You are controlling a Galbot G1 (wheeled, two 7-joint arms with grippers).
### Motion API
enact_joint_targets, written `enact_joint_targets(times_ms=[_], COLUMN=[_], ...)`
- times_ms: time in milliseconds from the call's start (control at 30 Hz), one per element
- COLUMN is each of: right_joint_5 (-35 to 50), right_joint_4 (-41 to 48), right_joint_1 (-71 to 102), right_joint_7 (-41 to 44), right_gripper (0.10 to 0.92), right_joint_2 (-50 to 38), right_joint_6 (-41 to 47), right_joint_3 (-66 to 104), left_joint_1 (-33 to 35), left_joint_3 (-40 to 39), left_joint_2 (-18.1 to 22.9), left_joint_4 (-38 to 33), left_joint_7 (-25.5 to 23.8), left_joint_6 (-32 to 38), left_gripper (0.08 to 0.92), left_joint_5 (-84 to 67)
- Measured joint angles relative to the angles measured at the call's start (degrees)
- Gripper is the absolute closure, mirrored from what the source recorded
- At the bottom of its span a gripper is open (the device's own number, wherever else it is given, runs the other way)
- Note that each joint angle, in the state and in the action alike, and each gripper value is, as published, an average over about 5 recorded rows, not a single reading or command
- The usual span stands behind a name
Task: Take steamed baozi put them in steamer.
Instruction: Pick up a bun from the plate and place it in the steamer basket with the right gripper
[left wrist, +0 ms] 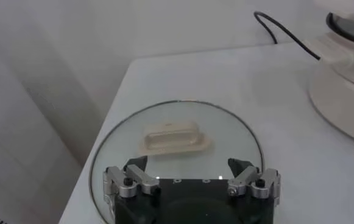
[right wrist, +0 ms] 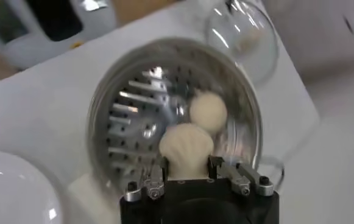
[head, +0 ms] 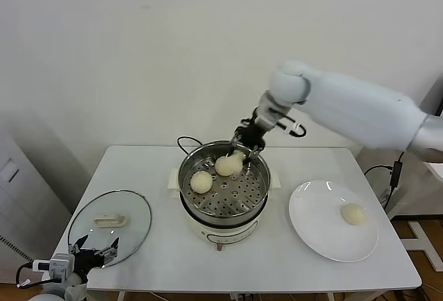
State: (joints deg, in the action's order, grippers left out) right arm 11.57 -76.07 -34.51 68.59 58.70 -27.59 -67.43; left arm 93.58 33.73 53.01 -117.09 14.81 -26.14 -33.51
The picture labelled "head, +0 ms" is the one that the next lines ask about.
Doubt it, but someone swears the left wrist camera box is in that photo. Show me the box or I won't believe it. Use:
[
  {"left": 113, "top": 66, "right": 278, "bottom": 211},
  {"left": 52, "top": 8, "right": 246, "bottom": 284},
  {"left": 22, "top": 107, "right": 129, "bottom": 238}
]
[{"left": 33, "top": 254, "right": 75, "bottom": 281}]

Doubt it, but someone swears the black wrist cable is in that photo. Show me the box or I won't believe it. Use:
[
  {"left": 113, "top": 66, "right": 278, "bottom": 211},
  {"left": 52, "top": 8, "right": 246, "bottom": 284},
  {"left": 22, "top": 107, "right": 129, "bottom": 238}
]
[
  {"left": 276, "top": 116, "right": 307, "bottom": 138},
  {"left": 15, "top": 262, "right": 53, "bottom": 288}
]

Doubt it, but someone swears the glass lid with white handle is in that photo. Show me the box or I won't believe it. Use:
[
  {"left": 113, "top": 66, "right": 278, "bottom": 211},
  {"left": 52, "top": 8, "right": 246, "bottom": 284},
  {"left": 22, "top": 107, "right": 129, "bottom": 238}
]
[{"left": 68, "top": 190, "right": 153, "bottom": 268}]

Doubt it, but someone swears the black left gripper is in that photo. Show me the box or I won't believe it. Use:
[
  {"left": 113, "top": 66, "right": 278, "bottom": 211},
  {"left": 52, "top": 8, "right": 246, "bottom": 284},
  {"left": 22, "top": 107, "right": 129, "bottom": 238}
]
[{"left": 67, "top": 233, "right": 121, "bottom": 282}]

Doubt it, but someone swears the white electric cooker base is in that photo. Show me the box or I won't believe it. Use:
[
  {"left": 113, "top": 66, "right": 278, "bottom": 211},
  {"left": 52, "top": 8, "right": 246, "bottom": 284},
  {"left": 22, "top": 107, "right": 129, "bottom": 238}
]
[{"left": 168, "top": 186, "right": 278, "bottom": 252}]

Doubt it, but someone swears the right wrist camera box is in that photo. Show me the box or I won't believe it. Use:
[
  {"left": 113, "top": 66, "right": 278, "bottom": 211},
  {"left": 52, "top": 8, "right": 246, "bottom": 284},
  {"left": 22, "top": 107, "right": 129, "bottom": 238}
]
[{"left": 257, "top": 105, "right": 288, "bottom": 131}]

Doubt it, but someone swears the black inline cable adapter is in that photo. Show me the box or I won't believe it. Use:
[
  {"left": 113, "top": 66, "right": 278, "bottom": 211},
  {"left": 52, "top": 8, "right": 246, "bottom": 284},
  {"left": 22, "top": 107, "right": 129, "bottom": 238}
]
[{"left": 390, "top": 161, "right": 402, "bottom": 188}]

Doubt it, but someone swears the steel perforated steamer basket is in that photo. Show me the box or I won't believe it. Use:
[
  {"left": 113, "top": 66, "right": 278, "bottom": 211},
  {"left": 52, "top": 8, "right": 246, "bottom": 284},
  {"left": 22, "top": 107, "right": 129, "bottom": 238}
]
[{"left": 167, "top": 140, "right": 280, "bottom": 221}]

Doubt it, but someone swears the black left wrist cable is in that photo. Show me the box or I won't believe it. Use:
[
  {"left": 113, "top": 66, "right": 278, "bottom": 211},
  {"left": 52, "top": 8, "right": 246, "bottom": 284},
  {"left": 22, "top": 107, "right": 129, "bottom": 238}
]
[{"left": 15, "top": 262, "right": 53, "bottom": 288}]

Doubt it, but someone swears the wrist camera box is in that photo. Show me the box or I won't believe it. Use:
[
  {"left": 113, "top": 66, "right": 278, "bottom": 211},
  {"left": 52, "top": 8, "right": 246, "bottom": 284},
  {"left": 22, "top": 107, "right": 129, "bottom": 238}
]
[
  {"left": 257, "top": 105, "right": 288, "bottom": 131},
  {"left": 33, "top": 254, "right": 75, "bottom": 281}
]

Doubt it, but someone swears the black cooker power cord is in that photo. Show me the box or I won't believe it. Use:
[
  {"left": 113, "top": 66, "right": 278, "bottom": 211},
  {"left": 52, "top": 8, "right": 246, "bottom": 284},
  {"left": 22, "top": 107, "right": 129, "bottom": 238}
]
[{"left": 175, "top": 136, "right": 204, "bottom": 158}]

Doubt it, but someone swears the white round plate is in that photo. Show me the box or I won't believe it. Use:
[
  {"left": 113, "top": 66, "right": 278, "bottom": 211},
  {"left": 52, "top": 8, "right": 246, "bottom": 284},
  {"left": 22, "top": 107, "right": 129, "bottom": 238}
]
[{"left": 288, "top": 179, "right": 380, "bottom": 263}]

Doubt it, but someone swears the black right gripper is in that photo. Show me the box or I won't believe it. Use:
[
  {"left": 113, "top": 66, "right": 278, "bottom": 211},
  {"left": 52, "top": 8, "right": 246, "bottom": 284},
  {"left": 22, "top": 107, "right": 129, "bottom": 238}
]
[{"left": 226, "top": 108, "right": 268, "bottom": 169}]

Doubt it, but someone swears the white floor-standing cabinet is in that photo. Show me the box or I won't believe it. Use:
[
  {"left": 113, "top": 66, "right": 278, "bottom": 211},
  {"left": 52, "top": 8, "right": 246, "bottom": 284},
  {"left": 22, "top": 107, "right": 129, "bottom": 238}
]
[{"left": 0, "top": 120, "right": 75, "bottom": 277}]

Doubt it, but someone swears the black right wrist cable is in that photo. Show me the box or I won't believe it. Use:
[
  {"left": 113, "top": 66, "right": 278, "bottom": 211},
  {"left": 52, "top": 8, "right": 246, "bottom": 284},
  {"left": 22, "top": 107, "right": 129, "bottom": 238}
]
[{"left": 276, "top": 116, "right": 307, "bottom": 138}]

